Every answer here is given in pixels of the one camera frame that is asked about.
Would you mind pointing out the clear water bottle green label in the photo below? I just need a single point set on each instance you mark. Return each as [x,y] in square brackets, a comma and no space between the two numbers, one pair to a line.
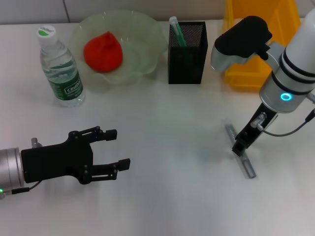
[62,73]

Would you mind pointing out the grey pen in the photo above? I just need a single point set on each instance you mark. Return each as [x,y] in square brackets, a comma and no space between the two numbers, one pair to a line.
[247,164]

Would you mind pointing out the pale green glass fruit plate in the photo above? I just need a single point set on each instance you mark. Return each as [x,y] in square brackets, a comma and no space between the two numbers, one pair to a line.
[140,49]

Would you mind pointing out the red-orange fruit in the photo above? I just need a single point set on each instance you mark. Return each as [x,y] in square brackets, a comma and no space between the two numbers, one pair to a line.
[102,54]

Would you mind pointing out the black mesh pen holder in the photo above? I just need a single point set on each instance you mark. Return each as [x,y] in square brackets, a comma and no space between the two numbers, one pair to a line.
[187,64]

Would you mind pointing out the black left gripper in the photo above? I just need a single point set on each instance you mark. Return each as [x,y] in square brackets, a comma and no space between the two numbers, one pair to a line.
[56,162]

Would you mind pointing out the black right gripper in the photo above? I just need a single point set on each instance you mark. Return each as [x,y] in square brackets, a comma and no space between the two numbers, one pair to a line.
[256,127]

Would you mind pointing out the mint green pen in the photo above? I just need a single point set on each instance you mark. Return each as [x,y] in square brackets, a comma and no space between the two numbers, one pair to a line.
[179,33]

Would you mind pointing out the yellow plastic bin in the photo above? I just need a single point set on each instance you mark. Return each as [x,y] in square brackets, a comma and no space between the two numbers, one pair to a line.
[246,76]

